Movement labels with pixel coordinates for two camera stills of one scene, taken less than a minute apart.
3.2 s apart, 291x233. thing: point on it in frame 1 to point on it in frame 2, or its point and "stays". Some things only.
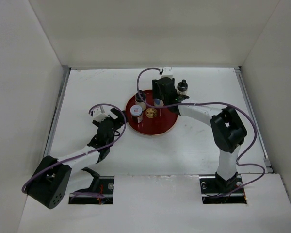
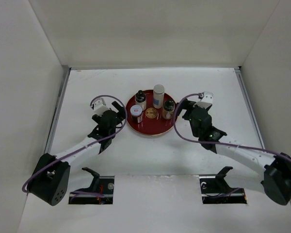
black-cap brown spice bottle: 182,87 to 168,108
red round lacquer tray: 155,121 stays
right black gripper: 155,89 to 185,115
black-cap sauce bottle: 139,101 stays
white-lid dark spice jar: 136,111 stays
